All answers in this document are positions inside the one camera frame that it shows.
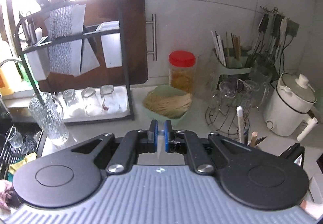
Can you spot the black metal dish rack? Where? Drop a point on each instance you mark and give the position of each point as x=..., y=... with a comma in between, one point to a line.
x=61, y=44

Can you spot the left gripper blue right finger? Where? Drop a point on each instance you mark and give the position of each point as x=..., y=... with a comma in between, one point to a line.
x=168, y=135

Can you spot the wire glass holder rack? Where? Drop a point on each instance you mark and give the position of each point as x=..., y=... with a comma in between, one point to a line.
x=221, y=115

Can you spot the bundle of bamboo sticks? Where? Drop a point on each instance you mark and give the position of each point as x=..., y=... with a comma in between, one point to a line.
x=171, y=107

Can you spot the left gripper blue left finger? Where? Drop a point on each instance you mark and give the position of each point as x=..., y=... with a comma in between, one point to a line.
x=153, y=136

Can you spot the cabinet steel bar handle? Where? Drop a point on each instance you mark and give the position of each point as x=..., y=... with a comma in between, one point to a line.
x=153, y=51

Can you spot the textured drinking glass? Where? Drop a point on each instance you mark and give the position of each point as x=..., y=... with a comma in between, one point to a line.
x=48, y=112

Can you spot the white electric cooker pot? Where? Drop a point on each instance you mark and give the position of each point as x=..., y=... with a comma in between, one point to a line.
x=289, y=106

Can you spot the white long utensil handle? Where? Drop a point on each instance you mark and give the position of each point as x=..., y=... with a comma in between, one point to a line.
x=240, y=118

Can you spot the wooden handle utensil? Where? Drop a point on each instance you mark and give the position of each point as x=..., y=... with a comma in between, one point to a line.
x=253, y=139

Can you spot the green chopstick drainer holder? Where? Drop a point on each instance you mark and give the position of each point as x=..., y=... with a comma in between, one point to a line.
x=226, y=65

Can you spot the green plastic basket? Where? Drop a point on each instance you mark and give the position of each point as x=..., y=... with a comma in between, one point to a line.
x=166, y=91

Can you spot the red lid plastic jar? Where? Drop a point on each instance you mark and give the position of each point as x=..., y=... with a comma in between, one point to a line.
x=182, y=70

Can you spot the brown wooden cutting board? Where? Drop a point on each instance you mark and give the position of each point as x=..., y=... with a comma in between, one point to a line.
x=97, y=12

